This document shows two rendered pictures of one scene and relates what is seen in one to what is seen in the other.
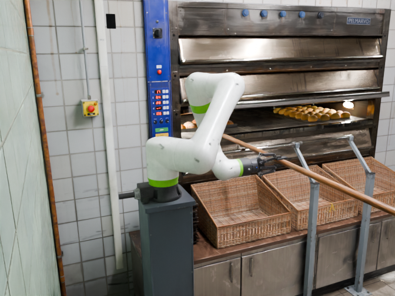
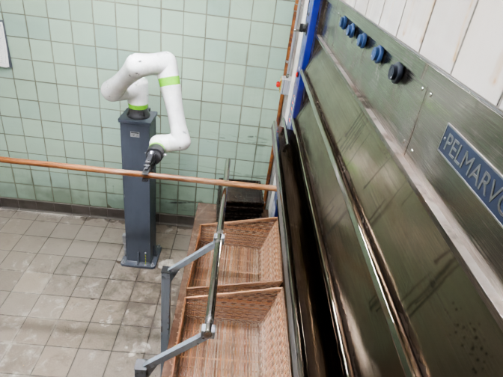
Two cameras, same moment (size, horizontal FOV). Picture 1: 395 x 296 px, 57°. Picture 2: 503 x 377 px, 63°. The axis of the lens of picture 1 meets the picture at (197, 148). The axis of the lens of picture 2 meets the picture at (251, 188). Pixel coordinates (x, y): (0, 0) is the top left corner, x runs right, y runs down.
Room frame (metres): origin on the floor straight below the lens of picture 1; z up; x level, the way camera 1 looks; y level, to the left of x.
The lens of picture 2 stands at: (2.92, -1.94, 2.26)
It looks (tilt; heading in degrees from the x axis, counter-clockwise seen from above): 31 degrees down; 108
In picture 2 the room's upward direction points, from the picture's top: 8 degrees clockwise
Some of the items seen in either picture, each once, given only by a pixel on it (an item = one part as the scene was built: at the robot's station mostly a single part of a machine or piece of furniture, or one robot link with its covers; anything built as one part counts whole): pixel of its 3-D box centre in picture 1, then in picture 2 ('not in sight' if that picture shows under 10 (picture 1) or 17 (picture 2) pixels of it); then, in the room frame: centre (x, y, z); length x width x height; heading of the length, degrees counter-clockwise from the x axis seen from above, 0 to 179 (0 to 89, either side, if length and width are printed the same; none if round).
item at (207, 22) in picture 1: (290, 20); (375, 65); (2.83, -0.71, 1.99); 1.80 x 0.08 x 0.21; 112
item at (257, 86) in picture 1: (290, 83); (330, 197); (2.81, -0.72, 1.54); 1.79 x 0.11 x 0.19; 112
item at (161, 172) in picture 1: (165, 160); (135, 92); (1.40, 0.13, 1.36); 0.16 x 0.13 x 0.19; 63
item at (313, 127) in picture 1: (285, 130); not in sight; (2.83, -0.71, 1.16); 1.80 x 0.06 x 0.04; 112
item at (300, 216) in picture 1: (307, 194); (230, 349); (2.56, -0.83, 0.72); 0.56 x 0.49 x 0.28; 113
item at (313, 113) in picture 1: (310, 112); not in sight; (3.43, -1.09, 1.21); 0.61 x 0.48 x 0.06; 22
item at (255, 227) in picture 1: (238, 207); (235, 259); (2.34, -0.28, 0.72); 0.56 x 0.49 x 0.28; 111
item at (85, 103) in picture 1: (90, 107); (285, 84); (2.20, 0.65, 1.46); 0.10 x 0.07 x 0.10; 112
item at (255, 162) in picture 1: (255, 165); (152, 159); (1.81, -0.31, 1.20); 0.09 x 0.07 x 0.08; 113
